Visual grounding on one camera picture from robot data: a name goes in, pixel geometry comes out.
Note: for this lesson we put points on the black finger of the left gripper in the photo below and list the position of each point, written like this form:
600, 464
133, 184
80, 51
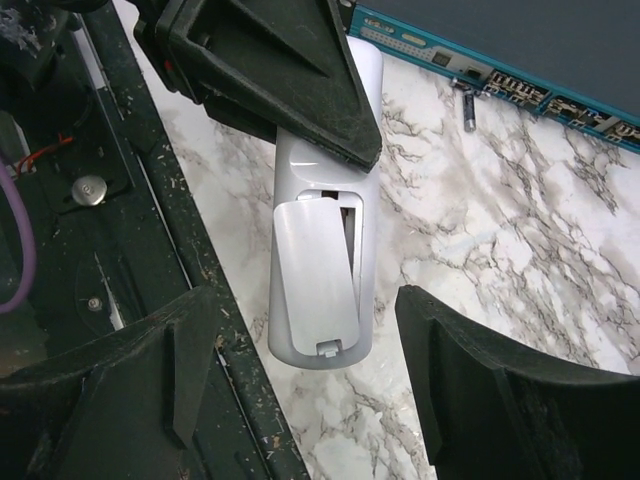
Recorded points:
262, 66

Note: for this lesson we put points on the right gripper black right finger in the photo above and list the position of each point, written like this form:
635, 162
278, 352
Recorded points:
490, 407

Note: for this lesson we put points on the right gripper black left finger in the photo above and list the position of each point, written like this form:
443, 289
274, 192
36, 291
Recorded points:
124, 406

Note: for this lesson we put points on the white remote control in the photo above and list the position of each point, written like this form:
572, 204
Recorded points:
303, 171

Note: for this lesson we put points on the AAA battery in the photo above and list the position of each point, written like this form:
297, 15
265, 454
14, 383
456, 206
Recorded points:
469, 115

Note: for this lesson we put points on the white battery cover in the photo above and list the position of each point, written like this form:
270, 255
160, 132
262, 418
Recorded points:
316, 277

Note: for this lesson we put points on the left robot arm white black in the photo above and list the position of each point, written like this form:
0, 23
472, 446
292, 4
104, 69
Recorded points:
34, 88

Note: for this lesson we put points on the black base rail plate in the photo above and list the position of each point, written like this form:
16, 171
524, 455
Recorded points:
241, 432

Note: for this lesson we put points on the dark network switch blue front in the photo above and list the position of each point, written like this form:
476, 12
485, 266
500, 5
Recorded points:
575, 62

